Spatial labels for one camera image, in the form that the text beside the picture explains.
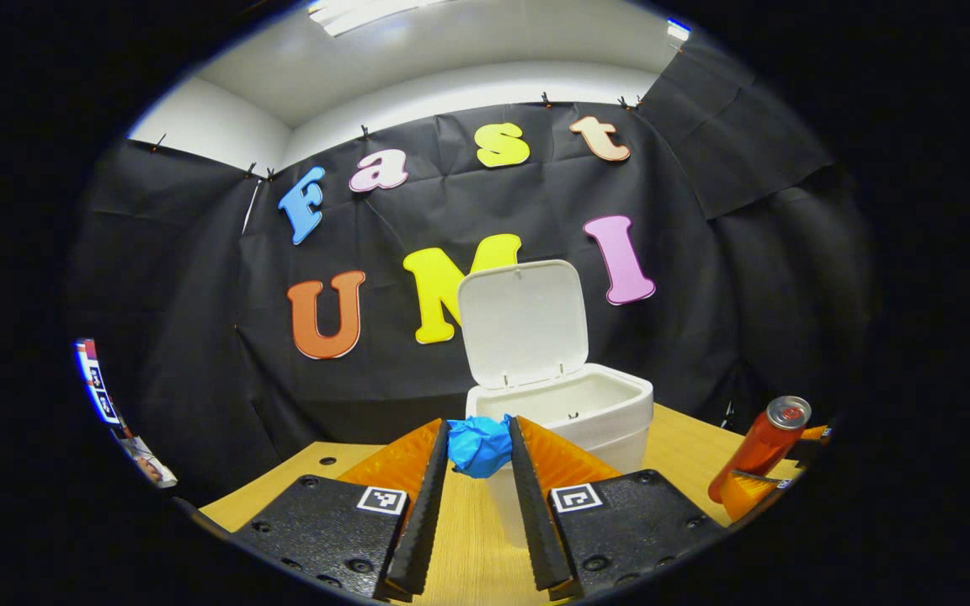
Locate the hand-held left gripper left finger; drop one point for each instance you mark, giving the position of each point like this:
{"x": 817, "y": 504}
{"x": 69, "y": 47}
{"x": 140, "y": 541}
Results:
{"x": 428, "y": 513}

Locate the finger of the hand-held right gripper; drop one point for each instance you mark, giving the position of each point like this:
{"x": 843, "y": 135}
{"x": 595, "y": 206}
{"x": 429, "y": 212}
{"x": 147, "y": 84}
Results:
{"x": 750, "y": 497}
{"x": 813, "y": 433}

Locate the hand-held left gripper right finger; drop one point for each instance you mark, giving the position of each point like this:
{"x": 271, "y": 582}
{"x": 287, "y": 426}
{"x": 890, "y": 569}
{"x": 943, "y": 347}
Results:
{"x": 531, "y": 522}

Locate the red pop can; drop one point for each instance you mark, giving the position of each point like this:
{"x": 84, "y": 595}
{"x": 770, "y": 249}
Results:
{"x": 759, "y": 450}

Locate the blue paper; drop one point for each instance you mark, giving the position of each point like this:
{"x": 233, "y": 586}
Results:
{"x": 481, "y": 446}

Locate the white desktop garbage bin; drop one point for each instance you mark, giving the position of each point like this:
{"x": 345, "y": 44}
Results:
{"x": 527, "y": 328}

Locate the wooden desktop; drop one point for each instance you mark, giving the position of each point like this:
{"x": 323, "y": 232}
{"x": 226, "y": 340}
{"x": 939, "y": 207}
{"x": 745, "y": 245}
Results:
{"x": 687, "y": 446}

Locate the white papers on side desk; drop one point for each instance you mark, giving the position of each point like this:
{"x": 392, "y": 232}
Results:
{"x": 144, "y": 454}

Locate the black backdrop cloth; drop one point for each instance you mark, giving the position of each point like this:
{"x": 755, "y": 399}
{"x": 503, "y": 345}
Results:
{"x": 199, "y": 295}

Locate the computer monitor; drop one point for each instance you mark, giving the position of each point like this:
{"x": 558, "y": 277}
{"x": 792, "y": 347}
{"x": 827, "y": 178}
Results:
{"x": 98, "y": 383}

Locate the ceiling light panel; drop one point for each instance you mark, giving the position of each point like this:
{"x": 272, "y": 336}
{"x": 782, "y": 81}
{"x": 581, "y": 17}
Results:
{"x": 679, "y": 29}
{"x": 367, "y": 13}

